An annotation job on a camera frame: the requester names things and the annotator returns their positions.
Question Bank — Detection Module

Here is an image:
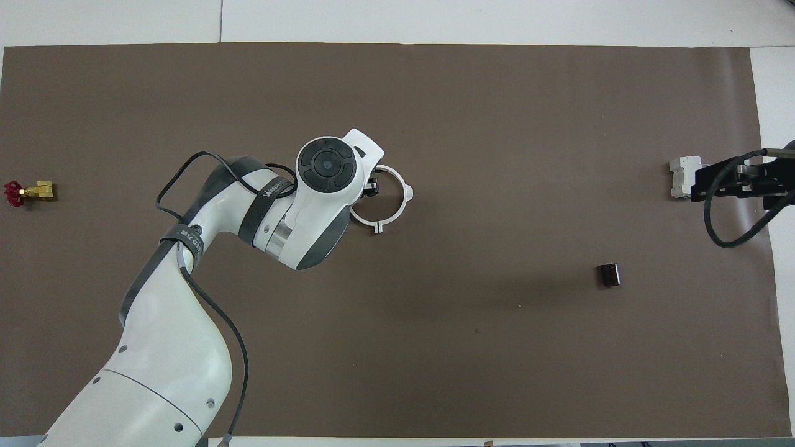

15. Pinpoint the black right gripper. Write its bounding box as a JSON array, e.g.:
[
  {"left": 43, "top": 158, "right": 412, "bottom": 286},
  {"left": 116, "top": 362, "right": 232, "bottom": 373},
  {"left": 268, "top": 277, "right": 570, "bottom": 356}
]
[{"left": 690, "top": 158, "right": 795, "bottom": 211}]

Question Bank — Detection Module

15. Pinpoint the white half-ring pipe clamp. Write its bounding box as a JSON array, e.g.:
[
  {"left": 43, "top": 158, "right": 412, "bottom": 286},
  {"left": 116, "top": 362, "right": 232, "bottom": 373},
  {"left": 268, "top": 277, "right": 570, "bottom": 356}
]
[
  {"left": 375, "top": 164, "right": 416, "bottom": 232},
  {"left": 350, "top": 205, "right": 381, "bottom": 235}
]

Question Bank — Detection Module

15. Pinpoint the grey circuit breaker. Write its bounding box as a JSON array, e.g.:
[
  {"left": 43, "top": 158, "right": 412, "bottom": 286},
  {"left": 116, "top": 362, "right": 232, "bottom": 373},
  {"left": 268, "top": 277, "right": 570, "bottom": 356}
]
[{"left": 668, "top": 156, "right": 709, "bottom": 201}]

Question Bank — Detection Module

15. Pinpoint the brown table mat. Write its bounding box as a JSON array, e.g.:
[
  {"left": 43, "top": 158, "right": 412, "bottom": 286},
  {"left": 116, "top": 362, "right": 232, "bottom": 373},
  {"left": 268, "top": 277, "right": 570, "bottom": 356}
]
[{"left": 0, "top": 42, "right": 793, "bottom": 440}]

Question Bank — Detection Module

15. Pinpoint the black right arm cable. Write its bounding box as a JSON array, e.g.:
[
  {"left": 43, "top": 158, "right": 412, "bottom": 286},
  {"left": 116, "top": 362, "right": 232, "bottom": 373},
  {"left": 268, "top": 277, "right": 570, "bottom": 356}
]
[{"left": 703, "top": 148, "right": 788, "bottom": 250}]

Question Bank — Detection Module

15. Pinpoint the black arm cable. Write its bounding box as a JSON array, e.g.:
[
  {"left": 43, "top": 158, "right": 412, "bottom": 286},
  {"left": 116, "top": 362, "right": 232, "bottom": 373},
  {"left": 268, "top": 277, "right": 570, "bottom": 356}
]
[
  {"left": 703, "top": 148, "right": 788, "bottom": 250},
  {"left": 155, "top": 151, "right": 300, "bottom": 447}
]

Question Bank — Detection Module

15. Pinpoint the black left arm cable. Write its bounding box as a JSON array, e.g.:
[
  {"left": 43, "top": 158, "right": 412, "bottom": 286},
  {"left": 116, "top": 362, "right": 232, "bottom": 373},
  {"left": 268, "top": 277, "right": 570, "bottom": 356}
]
[{"left": 155, "top": 151, "right": 300, "bottom": 447}]

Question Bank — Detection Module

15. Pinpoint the brass valve with red handle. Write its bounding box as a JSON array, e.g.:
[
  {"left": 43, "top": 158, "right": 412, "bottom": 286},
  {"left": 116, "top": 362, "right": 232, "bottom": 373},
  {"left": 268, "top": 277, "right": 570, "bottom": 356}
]
[{"left": 3, "top": 179, "right": 57, "bottom": 208}]

